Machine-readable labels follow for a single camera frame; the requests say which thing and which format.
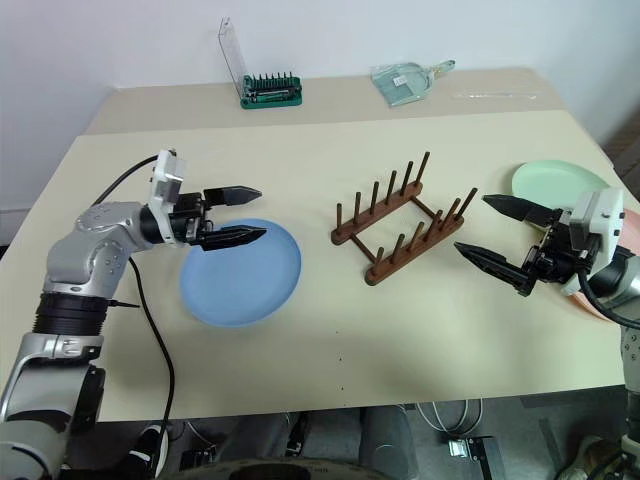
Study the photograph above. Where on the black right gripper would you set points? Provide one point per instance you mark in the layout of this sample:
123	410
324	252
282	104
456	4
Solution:
550	260

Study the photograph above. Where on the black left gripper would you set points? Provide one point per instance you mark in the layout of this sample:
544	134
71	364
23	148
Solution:
192	220

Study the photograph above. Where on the green plate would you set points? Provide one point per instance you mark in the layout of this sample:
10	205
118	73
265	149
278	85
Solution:
550	180

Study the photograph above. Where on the wooden dish rack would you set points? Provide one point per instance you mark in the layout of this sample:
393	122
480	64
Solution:
415	250

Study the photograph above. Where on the red plate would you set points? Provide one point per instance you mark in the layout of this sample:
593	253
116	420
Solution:
632	227

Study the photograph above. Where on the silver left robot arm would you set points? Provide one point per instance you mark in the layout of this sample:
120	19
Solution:
75	255

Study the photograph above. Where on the blue plate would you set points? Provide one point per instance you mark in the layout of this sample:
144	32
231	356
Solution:
240	290

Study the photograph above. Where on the green screwdriver bit set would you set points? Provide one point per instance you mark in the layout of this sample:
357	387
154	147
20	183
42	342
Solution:
272	95

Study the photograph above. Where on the beige table mat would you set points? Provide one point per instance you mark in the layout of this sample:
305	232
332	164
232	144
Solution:
300	360

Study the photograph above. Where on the clear plastic dustpan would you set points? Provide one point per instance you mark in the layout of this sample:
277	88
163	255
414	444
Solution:
400	82

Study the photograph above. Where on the grey cylindrical leg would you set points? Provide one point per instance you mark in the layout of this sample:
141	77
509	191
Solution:
260	440
387	440

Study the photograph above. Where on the beige shoe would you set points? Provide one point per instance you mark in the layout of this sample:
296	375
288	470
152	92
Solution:
590	450

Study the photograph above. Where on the black and white shoe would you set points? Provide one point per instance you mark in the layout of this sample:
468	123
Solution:
150	445

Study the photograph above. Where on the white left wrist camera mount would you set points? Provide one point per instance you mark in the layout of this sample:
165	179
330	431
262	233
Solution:
162	185

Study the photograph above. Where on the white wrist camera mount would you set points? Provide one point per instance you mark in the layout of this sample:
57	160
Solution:
600	210
162	185

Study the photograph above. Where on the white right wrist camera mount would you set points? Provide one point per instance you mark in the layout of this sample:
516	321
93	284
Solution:
600	210

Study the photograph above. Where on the metal bracket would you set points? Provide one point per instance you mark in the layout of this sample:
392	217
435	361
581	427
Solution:
457	446

